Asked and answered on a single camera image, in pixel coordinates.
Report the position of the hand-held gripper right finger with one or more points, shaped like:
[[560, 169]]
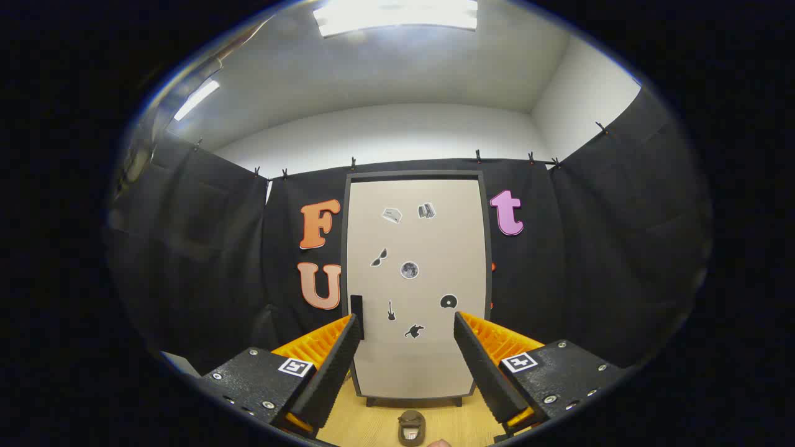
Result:
[[484, 372]]

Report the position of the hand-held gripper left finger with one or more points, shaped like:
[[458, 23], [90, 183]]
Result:
[[332, 372]]

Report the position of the brown fuzzy shoe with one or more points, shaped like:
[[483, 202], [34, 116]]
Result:
[[411, 428]]

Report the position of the dark grey shoe cabinet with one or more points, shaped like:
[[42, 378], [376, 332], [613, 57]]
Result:
[[416, 175]]

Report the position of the black backdrop cloth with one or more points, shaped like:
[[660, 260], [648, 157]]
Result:
[[199, 248]]

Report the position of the row of black clips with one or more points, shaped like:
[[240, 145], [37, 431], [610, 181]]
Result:
[[353, 164]]

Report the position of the narrow ceiling light strip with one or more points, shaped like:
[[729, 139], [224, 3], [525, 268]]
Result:
[[195, 99]]

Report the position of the wide ceiling light panel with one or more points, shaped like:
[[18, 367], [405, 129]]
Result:
[[397, 15]]

